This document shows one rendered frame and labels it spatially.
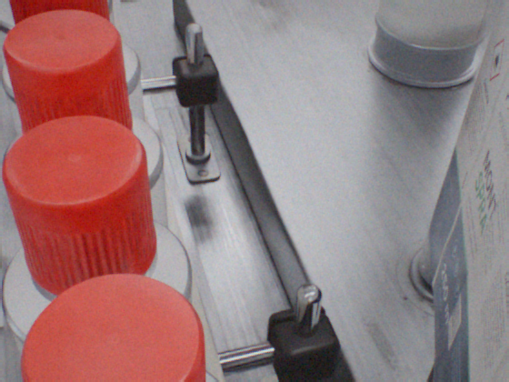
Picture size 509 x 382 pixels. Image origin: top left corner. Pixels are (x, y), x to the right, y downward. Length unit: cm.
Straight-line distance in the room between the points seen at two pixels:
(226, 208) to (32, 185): 35
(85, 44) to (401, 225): 28
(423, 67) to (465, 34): 4
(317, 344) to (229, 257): 16
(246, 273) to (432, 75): 21
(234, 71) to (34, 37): 36
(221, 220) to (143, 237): 33
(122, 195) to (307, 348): 19
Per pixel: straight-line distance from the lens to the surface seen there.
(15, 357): 28
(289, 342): 33
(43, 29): 21
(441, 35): 53
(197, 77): 48
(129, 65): 27
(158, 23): 71
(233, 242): 48
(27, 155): 17
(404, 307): 40
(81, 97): 20
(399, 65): 55
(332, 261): 41
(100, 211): 16
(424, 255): 40
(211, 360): 33
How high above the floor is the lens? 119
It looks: 45 degrees down
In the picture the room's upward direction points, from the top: 3 degrees clockwise
